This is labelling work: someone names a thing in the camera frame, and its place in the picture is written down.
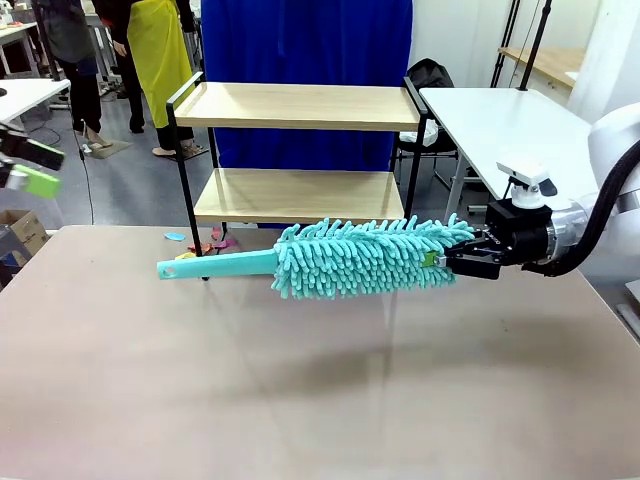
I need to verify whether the person in dark clothes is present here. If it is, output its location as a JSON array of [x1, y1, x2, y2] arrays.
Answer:
[[32, 0, 115, 150]]

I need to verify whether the brown floor mat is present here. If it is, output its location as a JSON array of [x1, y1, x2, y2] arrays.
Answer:
[[82, 139, 133, 160]]

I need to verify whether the teal chenille duster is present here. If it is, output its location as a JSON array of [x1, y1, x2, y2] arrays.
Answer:
[[156, 213, 475, 301]]

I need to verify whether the black corrugated cable hose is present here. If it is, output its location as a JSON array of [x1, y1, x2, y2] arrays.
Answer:
[[522, 142, 640, 276]]

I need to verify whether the cardboard box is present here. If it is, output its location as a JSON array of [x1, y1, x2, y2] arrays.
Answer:
[[0, 208, 51, 262]]

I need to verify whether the black floor cable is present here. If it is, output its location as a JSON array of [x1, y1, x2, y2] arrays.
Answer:
[[73, 119, 97, 226]]

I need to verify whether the black pole stand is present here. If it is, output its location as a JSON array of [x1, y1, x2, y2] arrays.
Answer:
[[517, 0, 554, 92]]

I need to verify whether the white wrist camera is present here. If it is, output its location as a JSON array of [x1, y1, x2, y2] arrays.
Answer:
[[496, 158, 559, 209]]

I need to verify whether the black tripod stand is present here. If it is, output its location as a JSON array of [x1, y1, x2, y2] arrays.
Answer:
[[490, 0, 522, 89]]

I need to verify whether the small white table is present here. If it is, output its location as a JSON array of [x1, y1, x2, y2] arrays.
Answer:
[[0, 78, 72, 126]]

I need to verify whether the large white table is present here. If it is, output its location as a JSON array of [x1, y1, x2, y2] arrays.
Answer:
[[418, 87, 606, 231]]

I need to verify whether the person in yellow apron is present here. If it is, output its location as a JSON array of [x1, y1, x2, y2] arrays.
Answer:
[[93, 0, 202, 157]]

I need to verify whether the black chair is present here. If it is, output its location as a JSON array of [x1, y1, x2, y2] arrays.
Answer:
[[389, 58, 501, 217]]

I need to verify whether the white plastic bag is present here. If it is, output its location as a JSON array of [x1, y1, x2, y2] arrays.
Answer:
[[399, 119, 439, 147]]

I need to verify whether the black frame wooden two-tier shelf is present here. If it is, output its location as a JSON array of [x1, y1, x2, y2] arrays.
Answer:
[[166, 71, 435, 282]]

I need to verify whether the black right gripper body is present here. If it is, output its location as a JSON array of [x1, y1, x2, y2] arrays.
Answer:
[[477, 203, 554, 280]]

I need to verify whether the wooden top table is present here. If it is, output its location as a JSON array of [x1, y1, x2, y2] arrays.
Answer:
[[498, 46, 587, 92]]

